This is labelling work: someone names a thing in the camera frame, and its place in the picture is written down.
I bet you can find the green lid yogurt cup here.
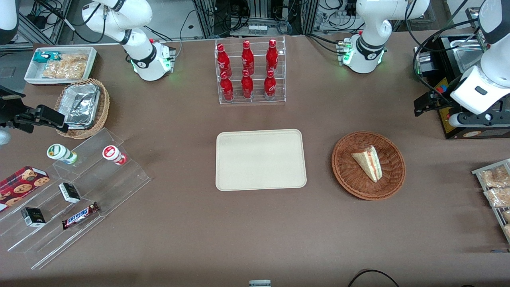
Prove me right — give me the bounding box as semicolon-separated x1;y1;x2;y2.
47;143;78;165

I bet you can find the teal snack packet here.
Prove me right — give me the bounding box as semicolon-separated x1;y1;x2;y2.
33;51;61;63

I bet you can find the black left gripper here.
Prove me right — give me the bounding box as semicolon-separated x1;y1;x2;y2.
414;91;453;117

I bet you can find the grey snack display tray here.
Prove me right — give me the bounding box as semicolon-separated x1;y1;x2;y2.
472;158;510;244

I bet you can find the white power strip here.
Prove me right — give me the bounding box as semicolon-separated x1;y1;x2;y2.
318;9;360;31

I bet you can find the aluminium frame rack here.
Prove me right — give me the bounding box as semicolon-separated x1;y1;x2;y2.
192;0;320;39

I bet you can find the clear acrylic bottle rack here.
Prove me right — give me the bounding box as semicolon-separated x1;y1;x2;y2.
215;36;286;105

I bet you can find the light woven wicker basket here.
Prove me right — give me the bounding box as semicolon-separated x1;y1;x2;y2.
54;78;110;140

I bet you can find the clear acrylic tiered stand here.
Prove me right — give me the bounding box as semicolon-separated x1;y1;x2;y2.
0;128;152;270

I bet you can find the snickers chocolate bar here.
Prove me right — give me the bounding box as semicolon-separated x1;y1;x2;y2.
61;202;100;230

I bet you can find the red lid yogurt cup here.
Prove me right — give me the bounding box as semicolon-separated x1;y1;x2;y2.
102;145;128;166

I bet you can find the white rectangular snack bin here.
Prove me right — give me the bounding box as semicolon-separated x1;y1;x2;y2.
24;47;98;86

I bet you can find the black cable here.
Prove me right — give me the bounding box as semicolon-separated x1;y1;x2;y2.
347;269;400;287

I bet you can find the red cookie box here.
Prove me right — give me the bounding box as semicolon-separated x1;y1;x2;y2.
0;166;51;212

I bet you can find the aluminium foil tray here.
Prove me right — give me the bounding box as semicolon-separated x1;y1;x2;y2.
60;83;101;130

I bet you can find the beige rectangular plastic tray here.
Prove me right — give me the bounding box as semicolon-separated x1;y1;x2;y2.
216;129;307;192

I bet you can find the triangular sandwich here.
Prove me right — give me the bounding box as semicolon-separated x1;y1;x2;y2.
351;145;383;183

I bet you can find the clear bag of crackers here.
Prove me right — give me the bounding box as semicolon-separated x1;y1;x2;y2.
41;54;89;79

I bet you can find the brown round wicker basket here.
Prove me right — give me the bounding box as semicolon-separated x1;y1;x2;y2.
331;131;406;201

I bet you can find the small black box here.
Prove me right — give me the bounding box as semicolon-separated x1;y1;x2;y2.
59;182;81;204
21;207;47;228

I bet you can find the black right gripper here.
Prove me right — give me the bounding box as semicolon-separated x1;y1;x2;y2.
0;86;69;134

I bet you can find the red cola bottle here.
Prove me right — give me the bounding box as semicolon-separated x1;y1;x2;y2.
241;69;254;99
216;43;232;77
263;70;277;100
220;71;234;101
266;39;279;73
241;40;255;75

